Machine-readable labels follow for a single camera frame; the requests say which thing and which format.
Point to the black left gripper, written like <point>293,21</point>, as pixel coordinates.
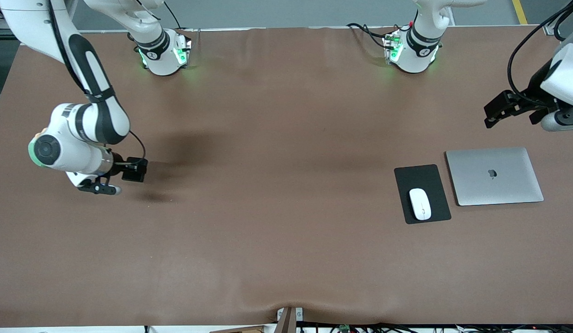
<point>537,94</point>

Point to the small black phone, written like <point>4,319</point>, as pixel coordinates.
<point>134,177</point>

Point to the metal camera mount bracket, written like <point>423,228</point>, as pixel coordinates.
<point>286,321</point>

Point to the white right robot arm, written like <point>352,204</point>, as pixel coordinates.
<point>96,120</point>

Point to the silver closed laptop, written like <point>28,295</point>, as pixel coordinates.
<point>494,175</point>

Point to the green dinosaur plush toy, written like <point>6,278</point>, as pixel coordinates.
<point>31,152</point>

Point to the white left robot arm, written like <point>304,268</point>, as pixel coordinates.
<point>413,60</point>

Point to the black mouse pad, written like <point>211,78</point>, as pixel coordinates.
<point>434,185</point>

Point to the brown table cover mat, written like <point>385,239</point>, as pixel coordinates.
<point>268,240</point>

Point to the white computer mouse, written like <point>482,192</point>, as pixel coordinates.
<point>420,204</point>

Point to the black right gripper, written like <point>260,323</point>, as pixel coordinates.
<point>117,167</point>

